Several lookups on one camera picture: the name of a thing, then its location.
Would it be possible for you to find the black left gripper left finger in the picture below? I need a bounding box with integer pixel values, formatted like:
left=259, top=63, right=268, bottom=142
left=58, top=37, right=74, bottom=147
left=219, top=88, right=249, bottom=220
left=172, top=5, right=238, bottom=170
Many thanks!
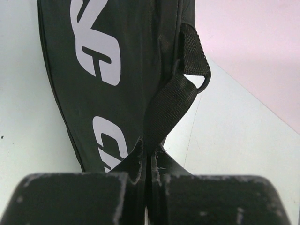
left=7, top=138, right=146, bottom=225

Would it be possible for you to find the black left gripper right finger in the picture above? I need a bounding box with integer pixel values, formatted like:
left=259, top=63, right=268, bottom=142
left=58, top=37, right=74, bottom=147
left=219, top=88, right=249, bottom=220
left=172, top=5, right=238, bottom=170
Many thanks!
left=150, top=147, right=290, bottom=225

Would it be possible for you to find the black Crossway racket bag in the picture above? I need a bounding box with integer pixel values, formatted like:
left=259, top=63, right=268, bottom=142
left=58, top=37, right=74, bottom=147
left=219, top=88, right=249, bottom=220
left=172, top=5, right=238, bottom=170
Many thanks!
left=37, top=0, right=211, bottom=173

